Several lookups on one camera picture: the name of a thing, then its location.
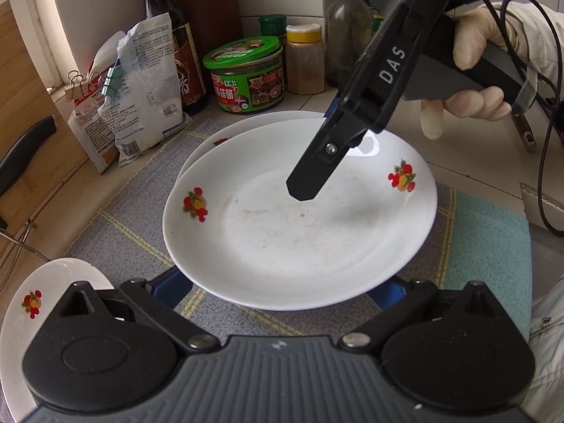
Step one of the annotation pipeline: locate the white plate with fruit print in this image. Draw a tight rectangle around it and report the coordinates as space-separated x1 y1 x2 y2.
163 117 438 311

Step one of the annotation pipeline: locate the right sleeve forearm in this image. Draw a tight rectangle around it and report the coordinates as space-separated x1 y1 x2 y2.
506 2 559 86

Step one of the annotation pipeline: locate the clear glass oil bottle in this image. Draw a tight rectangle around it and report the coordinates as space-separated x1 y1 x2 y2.
325 0 373 88

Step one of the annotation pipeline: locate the grey checked dish mat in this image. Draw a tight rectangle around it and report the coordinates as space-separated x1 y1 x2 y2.
67 120 458 340

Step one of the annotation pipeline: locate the yellow lid spice jar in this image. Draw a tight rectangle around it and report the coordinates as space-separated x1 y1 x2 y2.
286 23 325 96

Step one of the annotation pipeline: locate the teal cloth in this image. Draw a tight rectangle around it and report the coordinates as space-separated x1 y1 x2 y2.
440 190 533 338

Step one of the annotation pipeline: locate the green lid sauce jar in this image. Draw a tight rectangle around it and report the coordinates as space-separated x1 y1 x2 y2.
204 35 286 115

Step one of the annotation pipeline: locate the green lid small jar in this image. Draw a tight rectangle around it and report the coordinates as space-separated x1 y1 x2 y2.
258 14 287 37

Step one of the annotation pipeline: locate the dark soy sauce bottle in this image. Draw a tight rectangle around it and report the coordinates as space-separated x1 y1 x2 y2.
144 0 207 117

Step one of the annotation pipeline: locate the white clipped plastic bag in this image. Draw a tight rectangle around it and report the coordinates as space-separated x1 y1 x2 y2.
98 13 186 166

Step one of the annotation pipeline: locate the red white packet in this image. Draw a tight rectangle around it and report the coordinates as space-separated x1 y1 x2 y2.
68 31 125 173

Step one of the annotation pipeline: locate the bamboo cutting board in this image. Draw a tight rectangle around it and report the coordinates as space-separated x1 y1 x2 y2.
1 1 87 249

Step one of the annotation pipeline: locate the wire board stand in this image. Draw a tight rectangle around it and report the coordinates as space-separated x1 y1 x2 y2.
0 220 51 291

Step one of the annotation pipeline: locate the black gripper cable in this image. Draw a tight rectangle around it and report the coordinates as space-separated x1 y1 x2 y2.
484 0 564 238

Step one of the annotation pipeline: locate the black handled santoku knife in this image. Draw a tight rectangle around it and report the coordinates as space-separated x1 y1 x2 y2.
0 115 59 232

